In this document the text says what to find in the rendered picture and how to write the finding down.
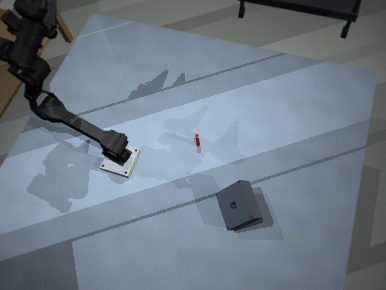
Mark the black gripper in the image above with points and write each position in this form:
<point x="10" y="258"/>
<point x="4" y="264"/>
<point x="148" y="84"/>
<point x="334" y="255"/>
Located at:
<point x="40" y="21"/>

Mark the grey square panel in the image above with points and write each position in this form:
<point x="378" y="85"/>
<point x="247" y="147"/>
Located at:
<point x="239" y="206"/>

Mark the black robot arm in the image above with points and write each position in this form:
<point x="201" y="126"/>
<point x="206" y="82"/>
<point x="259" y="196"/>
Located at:
<point x="34" y="71"/>

